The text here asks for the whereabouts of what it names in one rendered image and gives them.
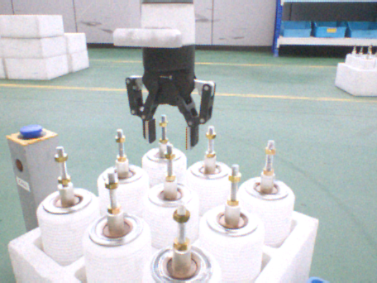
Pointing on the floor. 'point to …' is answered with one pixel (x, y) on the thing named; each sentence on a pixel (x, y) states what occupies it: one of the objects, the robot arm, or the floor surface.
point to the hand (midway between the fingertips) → (170, 137)
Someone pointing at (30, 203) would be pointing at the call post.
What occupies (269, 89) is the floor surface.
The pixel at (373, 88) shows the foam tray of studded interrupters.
